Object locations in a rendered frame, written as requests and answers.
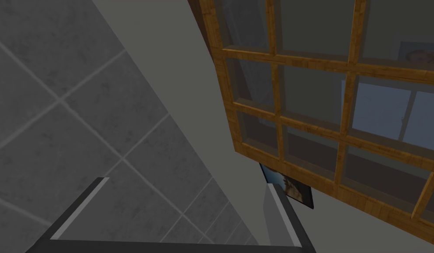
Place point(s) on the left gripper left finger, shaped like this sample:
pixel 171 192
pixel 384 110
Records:
pixel 74 210

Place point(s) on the black framed wall picture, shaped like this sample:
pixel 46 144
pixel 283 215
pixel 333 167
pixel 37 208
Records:
pixel 296 191

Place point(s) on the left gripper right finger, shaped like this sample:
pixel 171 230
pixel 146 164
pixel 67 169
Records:
pixel 286 218

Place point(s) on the wooden framed glass window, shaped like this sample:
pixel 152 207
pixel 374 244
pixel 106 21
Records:
pixel 327 66

